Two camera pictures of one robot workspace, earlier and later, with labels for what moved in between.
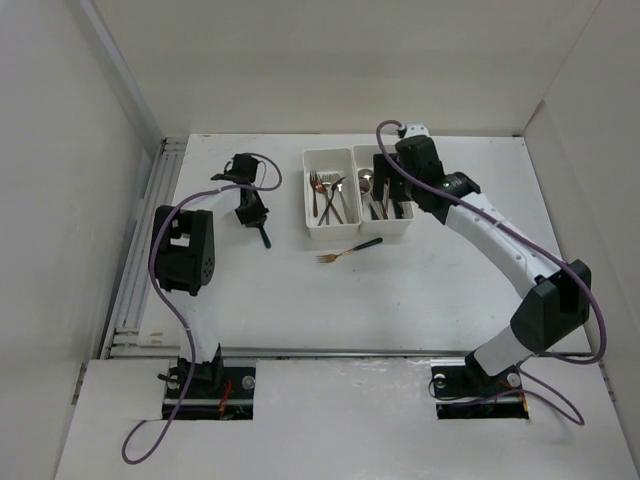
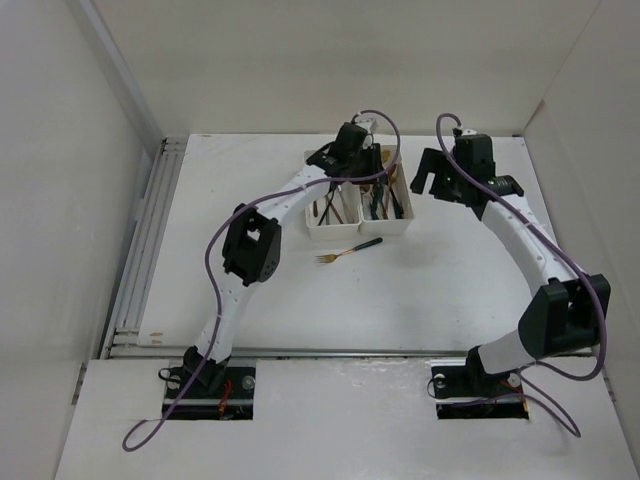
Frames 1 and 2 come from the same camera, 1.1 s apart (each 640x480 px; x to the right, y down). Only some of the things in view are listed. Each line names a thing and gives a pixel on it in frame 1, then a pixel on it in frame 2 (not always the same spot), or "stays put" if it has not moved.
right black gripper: (379, 184) -> (434, 162)
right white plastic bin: (376, 217) stays put
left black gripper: (255, 218) -> (374, 168)
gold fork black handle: (328, 258) stays put
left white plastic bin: (328, 186) stays put
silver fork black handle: (333, 188) stays put
